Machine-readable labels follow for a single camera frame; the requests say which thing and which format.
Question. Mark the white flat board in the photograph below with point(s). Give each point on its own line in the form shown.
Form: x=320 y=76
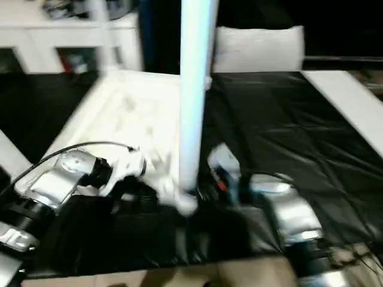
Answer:
x=347 y=98

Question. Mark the grey clutter on cabinet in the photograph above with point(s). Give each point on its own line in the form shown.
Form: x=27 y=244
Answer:
x=66 y=7

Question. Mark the white plastic table top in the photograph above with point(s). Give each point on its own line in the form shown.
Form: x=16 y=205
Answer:
x=131 y=113

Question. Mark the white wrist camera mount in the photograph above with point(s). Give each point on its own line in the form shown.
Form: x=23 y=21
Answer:
x=125 y=167
x=222 y=158

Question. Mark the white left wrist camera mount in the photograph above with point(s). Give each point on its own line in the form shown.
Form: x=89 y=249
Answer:
x=125 y=167

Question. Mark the black metal stand leg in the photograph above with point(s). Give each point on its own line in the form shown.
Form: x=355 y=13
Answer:
x=353 y=254

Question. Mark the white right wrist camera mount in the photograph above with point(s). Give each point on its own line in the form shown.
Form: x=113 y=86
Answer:
x=222 y=158

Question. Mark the white plastic table leg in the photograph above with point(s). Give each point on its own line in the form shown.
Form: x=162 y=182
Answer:
x=102 y=36
x=196 y=89
x=12 y=155

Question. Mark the white cushion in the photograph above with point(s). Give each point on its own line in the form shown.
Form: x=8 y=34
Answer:
x=258 y=49

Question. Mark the white cabinet with glass doors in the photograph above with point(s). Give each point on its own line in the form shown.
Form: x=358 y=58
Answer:
x=36 y=39

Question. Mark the black work mat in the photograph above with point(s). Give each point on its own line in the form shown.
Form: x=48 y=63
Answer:
x=293 y=131

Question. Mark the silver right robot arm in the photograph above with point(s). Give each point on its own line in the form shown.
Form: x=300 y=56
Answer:
x=299 y=221

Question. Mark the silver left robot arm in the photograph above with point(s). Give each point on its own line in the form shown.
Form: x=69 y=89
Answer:
x=54 y=179

